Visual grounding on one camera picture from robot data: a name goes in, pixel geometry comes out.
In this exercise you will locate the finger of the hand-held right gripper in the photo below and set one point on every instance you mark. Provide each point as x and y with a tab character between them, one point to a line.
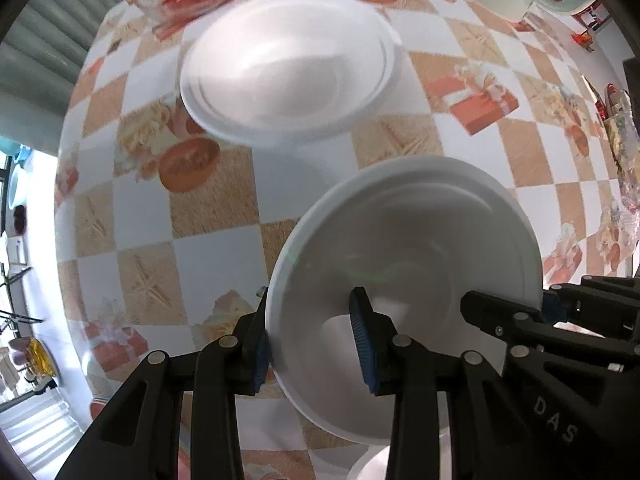
605	305
500	317

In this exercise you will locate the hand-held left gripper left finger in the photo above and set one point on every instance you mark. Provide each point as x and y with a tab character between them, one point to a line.
260	357

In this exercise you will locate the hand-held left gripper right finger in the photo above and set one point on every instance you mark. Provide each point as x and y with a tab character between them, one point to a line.
363	347

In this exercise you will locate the white foam bowl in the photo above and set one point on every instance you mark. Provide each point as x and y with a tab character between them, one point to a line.
370	467
410	240
285	75

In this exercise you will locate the checkered printed tablecloth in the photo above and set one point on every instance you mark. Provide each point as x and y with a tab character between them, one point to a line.
210	220

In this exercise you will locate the pile of snack packets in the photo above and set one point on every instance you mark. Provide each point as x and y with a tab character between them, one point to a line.
625	145

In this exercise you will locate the red plastic stool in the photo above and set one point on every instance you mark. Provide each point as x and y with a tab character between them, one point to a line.
590	30

